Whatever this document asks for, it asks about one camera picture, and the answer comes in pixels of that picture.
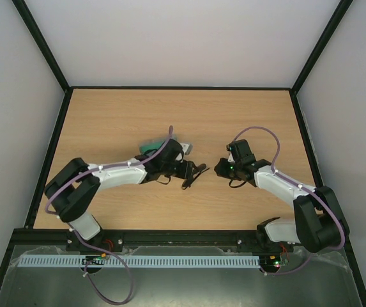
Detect dark aviator sunglasses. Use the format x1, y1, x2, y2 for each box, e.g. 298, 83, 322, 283
181, 161, 209, 190

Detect grey glasses case green lining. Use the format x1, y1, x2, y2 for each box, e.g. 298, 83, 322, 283
139, 134, 178, 154

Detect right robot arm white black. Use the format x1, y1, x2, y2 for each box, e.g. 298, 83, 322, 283
214, 139, 349, 253

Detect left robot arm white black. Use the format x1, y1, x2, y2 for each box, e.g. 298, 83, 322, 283
44, 138, 208, 241

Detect right controller board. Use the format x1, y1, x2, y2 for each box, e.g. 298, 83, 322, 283
260, 253, 290, 268

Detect controller board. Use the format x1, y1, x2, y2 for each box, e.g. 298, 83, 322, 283
260, 253, 290, 268
80, 253, 111, 265

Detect left controller board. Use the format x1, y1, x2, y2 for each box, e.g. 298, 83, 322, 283
80, 253, 111, 265

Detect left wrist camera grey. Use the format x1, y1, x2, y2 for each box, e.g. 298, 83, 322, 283
181, 143, 193, 156

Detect light blue slotted cable duct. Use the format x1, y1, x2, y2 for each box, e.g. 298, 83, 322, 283
17, 255, 260, 269

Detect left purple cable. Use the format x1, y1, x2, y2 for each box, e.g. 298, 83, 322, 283
43, 125, 136, 304

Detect black aluminium frame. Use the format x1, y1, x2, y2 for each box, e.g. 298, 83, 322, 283
0, 1, 366, 306

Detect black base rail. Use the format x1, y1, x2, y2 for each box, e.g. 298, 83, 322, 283
10, 227, 349, 253

